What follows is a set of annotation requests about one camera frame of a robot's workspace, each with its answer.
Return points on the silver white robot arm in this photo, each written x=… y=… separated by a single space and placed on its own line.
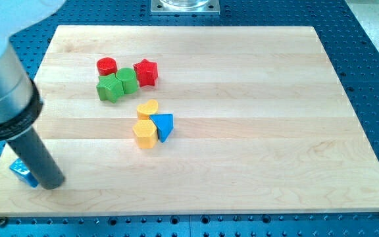
x=20 y=102

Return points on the yellow hexagon block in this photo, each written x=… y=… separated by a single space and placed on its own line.
x=145 y=133

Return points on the blue triangle block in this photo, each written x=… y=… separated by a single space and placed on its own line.
x=164 y=124

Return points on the yellow heart block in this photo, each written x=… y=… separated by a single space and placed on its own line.
x=145 y=110

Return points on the light wooden board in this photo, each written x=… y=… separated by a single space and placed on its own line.
x=262 y=124

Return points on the red star block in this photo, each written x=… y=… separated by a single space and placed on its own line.
x=146 y=72

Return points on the green cylinder block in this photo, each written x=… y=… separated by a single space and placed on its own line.
x=128 y=78

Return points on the green star block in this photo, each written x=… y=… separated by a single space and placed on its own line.
x=109 y=88

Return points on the red cylinder block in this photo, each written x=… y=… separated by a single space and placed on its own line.
x=106 y=66

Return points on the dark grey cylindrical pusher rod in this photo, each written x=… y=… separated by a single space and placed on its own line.
x=33 y=153

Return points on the blue cube block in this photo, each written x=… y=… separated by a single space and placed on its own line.
x=21 y=171

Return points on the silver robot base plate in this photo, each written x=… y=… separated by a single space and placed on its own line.
x=168 y=7

